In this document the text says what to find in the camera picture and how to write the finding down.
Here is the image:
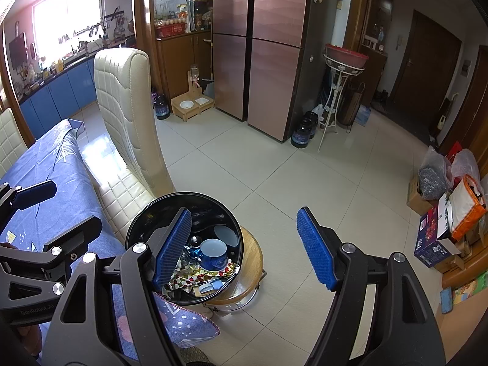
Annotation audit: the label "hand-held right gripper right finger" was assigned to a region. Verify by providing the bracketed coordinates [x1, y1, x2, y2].
[296, 206, 447, 366]

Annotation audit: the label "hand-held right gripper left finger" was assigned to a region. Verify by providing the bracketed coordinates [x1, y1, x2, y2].
[44, 208, 192, 366]

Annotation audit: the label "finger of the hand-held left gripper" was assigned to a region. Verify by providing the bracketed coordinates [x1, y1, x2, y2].
[42, 215, 103, 262]
[0, 180, 58, 224]

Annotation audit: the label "gold red checkered wrapper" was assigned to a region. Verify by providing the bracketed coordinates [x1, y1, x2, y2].
[168, 259, 233, 294]

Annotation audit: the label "blue white torn carton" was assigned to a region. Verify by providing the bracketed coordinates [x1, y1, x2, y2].
[192, 278, 225, 296]

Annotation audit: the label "black round bin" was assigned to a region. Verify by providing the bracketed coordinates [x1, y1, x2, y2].
[125, 192, 243, 306]

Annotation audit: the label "person's left hand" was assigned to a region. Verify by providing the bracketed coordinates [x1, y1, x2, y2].
[16, 322, 43, 359]

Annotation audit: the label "cream quilted leather chair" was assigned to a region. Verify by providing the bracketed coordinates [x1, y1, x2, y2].
[0, 107, 29, 178]
[93, 48, 178, 245]

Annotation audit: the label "round wooden stool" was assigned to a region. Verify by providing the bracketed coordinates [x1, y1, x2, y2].
[204, 226, 267, 315]

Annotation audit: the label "blue kitchen cabinets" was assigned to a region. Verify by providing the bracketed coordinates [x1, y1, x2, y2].
[17, 59, 98, 140]

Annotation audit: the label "brown cardboard box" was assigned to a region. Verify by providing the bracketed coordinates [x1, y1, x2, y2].
[406, 175, 439, 216]

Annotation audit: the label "dark plastic jug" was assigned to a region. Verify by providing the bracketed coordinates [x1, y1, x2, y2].
[303, 111, 319, 140]
[152, 93, 171, 120]
[290, 118, 311, 149]

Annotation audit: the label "purple printed cardboard box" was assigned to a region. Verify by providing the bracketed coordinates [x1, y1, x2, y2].
[414, 210, 464, 273]

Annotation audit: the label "clear water jug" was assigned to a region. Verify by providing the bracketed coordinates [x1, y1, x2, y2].
[354, 105, 372, 126]

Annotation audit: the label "wooden pet feeder stand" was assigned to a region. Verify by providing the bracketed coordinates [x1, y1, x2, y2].
[171, 66, 216, 120]

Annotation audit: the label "colourful floor mat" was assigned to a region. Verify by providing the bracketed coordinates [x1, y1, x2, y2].
[440, 278, 481, 313]

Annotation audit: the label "orange white bag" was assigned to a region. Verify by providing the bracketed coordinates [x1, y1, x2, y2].
[448, 175, 488, 241]

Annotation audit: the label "white metal plant stand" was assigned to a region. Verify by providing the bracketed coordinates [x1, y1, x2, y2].
[316, 53, 367, 153]

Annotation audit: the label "red pink plastic bag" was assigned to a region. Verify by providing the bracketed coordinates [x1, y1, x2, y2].
[446, 141, 481, 187]

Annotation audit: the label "dark wooden hall cabinet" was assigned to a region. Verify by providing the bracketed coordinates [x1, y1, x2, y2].
[360, 44, 389, 107]

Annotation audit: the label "wooden shelf cabinet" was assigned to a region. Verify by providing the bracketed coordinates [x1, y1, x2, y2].
[143, 0, 216, 102]

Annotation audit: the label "copper double door refrigerator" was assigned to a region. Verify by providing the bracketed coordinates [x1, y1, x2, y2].
[211, 0, 317, 142]

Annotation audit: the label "red basin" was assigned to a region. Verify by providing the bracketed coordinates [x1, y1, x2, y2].
[325, 43, 370, 67]

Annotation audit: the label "brown wooden door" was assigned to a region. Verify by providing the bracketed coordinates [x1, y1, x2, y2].
[391, 9, 464, 107]

